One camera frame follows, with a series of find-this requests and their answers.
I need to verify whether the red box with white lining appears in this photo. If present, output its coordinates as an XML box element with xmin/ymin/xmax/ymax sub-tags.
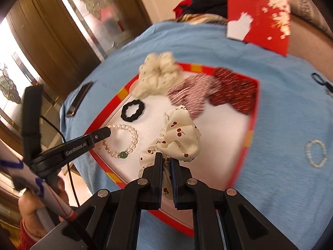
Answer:
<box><xmin>83</xmin><ymin>62</ymin><xmax>261</xmax><ymax>237</ymax></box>

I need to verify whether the person's left hand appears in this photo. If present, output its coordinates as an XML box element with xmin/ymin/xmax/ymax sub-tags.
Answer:
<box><xmin>18</xmin><ymin>176</ymin><xmax>70</xmax><ymax>240</ymax></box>

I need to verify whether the pink brown sofa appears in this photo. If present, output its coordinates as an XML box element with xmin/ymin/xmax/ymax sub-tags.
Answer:
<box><xmin>287</xmin><ymin>13</ymin><xmax>333</xmax><ymax>67</ymax></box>

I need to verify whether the blue blanket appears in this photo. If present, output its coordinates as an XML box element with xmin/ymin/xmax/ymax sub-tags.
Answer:
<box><xmin>59</xmin><ymin>21</ymin><xmax>333</xmax><ymax>250</ymax></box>

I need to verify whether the wooden glass cabinet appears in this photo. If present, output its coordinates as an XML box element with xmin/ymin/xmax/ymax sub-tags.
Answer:
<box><xmin>0</xmin><ymin>0</ymin><xmax>154</xmax><ymax>146</ymax></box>

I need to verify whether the person's left forearm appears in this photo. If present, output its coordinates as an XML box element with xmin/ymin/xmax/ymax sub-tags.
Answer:
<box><xmin>16</xmin><ymin>220</ymin><xmax>46</xmax><ymax>250</ymax></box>

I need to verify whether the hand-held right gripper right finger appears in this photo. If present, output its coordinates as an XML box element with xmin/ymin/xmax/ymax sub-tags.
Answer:
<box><xmin>170</xmin><ymin>159</ymin><xmax>299</xmax><ymax>250</ymax></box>

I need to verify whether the pearl bracelet with green bead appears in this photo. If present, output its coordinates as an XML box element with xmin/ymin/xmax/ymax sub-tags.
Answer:
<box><xmin>103</xmin><ymin>124</ymin><xmax>139</xmax><ymax>160</ymax></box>

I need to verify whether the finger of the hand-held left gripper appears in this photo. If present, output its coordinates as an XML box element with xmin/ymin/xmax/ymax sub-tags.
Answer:
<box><xmin>61</xmin><ymin>126</ymin><xmax>112</xmax><ymax>162</ymax></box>

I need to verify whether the black scrunchie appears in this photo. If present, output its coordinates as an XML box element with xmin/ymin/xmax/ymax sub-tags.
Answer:
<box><xmin>121</xmin><ymin>99</ymin><xmax>147</xmax><ymax>122</ymax></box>

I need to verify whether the striped floral cushion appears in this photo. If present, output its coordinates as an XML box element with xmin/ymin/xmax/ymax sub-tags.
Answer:
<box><xmin>290</xmin><ymin>0</ymin><xmax>333</xmax><ymax>33</ymax></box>

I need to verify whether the black cable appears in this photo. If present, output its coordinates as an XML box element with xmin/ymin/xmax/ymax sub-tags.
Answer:
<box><xmin>39</xmin><ymin>115</ymin><xmax>81</xmax><ymax>207</ymax></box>

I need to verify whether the white cherry print scrunchie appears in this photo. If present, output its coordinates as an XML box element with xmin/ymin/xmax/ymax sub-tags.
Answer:
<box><xmin>139</xmin><ymin>105</ymin><xmax>202</xmax><ymax>201</ymax></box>

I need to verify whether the dark phone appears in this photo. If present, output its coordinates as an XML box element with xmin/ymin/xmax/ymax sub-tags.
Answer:
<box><xmin>66</xmin><ymin>81</ymin><xmax>93</xmax><ymax>118</ymax></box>

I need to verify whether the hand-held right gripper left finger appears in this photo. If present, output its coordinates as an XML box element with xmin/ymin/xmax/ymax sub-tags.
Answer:
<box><xmin>61</xmin><ymin>152</ymin><xmax>167</xmax><ymax>250</ymax></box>

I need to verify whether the plaid red scrunchie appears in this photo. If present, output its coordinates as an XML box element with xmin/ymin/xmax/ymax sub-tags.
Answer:
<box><xmin>166</xmin><ymin>73</ymin><xmax>221</xmax><ymax>119</ymax></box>

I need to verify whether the white bead bracelet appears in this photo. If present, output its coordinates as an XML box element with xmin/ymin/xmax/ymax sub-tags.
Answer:
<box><xmin>305</xmin><ymin>140</ymin><xmax>327</xmax><ymax>168</ymax></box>

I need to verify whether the cream dotted scrunchie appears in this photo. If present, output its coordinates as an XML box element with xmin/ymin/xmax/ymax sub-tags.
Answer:
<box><xmin>131</xmin><ymin>52</ymin><xmax>181</xmax><ymax>99</ymax></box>

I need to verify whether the white stick with blue marks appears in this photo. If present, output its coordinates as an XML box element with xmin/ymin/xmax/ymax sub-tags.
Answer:
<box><xmin>0</xmin><ymin>157</ymin><xmax>78</xmax><ymax>220</ymax></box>

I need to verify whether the red polka dot scrunchie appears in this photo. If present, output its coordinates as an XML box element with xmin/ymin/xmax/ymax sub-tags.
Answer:
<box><xmin>208</xmin><ymin>67</ymin><xmax>258</xmax><ymax>115</ymax></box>

